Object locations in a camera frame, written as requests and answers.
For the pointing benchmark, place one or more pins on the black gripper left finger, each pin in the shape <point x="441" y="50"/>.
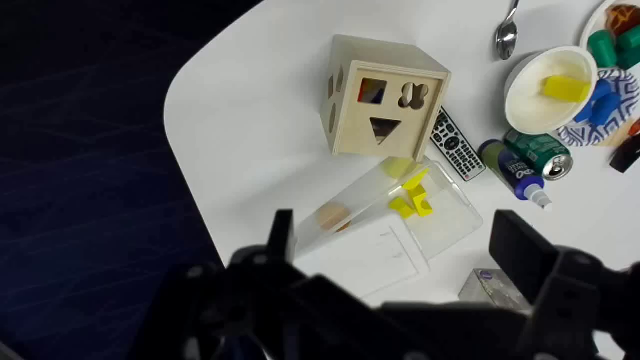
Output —
<point x="281" y="232"/>

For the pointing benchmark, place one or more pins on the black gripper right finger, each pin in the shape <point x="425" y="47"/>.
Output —
<point x="521" y="250"/>

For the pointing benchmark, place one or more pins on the metal spoon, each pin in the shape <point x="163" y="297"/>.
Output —
<point x="505" y="37"/>

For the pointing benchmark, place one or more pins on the white bowl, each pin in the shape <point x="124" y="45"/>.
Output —
<point x="533" y="100"/>

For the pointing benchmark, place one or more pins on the yellow block in bowl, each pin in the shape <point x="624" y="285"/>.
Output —
<point x="565" y="89"/>

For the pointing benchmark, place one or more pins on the bowl with food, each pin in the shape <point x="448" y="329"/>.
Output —
<point x="593" y="23"/>

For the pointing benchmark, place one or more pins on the bottle with blue label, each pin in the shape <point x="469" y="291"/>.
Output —
<point x="512" y="170"/>

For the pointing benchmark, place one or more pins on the green soda can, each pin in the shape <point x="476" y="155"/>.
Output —
<point x="533" y="148"/>

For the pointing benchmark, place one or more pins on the yellow toy block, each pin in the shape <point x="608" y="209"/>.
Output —
<point x="416" y="181"/>
<point x="412" y="204"/>

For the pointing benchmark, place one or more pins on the black remote control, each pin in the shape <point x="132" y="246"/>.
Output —
<point x="456" y="145"/>

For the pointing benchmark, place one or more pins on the black orange tongs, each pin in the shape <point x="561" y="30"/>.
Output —
<point x="626" y="157"/>

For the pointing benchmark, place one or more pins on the blue toy block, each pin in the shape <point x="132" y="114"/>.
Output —
<point x="585" y="114"/>
<point x="607" y="100"/>

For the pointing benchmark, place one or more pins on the wooden shape sorter box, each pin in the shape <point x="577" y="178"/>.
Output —
<point x="386" y="100"/>

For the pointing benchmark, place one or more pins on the green toy cylinder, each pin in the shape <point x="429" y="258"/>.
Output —
<point x="630" y="47"/>
<point x="602" y="48"/>

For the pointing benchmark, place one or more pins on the brown toy food piece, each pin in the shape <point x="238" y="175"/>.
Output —
<point x="622" y="17"/>

